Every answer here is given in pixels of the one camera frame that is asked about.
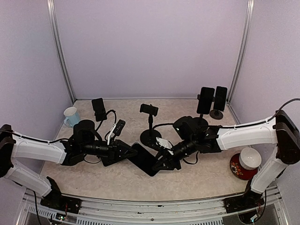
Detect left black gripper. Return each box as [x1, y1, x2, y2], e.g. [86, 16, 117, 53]
[81, 137, 137, 163]

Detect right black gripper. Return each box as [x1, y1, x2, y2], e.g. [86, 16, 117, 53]
[151, 137, 197, 171]

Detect black phone blue edge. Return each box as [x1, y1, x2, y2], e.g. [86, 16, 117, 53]
[213, 86, 227, 111]
[128, 143, 158, 177]

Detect black pole phone stand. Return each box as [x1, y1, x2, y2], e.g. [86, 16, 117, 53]
[140, 104, 162, 149]
[196, 94, 207, 126]

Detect black folding phone stand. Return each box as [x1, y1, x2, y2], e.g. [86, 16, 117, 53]
[91, 98, 107, 122]

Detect grey round-base phone stand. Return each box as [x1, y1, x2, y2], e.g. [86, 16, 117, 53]
[209, 109, 224, 120]

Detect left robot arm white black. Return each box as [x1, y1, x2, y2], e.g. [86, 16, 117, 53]
[0, 120, 137, 209]

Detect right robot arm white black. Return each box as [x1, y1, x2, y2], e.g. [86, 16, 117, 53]
[153, 108, 300, 208]

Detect light blue white cup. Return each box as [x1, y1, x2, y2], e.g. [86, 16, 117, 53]
[63, 106, 80, 128]

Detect red floral plate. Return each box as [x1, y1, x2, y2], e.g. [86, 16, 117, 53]
[230, 153, 258, 180]

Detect white bowl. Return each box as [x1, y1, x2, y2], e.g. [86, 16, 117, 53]
[239, 147, 262, 170]

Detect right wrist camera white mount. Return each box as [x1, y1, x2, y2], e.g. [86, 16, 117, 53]
[156, 137, 174, 155]

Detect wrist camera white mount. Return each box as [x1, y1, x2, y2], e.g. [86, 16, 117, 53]
[156, 137, 174, 155]
[107, 120, 126, 145]

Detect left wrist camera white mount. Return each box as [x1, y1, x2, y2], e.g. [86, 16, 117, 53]
[107, 120, 126, 145]

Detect front aluminium rail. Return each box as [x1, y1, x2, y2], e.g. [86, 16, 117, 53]
[16, 186, 290, 225]

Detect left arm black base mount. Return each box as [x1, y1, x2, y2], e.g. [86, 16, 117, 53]
[40, 195, 82, 214]

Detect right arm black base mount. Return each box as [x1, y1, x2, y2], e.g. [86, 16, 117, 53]
[224, 196, 264, 214]

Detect right aluminium frame post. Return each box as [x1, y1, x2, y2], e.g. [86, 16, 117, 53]
[227, 0, 255, 104]

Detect aluminium frame post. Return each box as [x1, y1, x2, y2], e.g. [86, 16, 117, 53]
[227, 0, 255, 104]
[47, 0, 76, 104]

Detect left aluminium frame post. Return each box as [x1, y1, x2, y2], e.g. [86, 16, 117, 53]
[47, 0, 76, 104]

